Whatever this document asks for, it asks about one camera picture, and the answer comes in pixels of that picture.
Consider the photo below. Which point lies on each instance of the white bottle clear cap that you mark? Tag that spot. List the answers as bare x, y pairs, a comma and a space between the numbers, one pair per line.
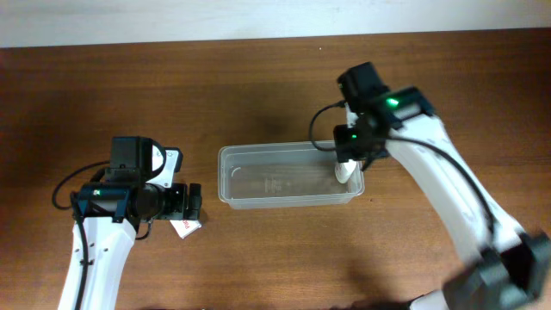
345, 170

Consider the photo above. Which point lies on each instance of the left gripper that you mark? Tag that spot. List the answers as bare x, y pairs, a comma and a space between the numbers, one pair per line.
178, 208

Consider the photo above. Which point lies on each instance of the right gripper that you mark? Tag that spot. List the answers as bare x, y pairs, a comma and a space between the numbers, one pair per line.
344, 151

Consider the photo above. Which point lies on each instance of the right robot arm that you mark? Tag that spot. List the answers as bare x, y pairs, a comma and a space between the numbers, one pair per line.
505, 268

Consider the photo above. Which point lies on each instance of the white Panadol medicine box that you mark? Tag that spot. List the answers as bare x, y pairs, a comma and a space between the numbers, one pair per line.
184, 228

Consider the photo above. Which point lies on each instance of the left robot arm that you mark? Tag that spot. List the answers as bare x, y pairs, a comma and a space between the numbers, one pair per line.
134, 187

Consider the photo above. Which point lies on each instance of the clear plastic container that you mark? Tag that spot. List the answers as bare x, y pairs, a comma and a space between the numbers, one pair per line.
283, 175

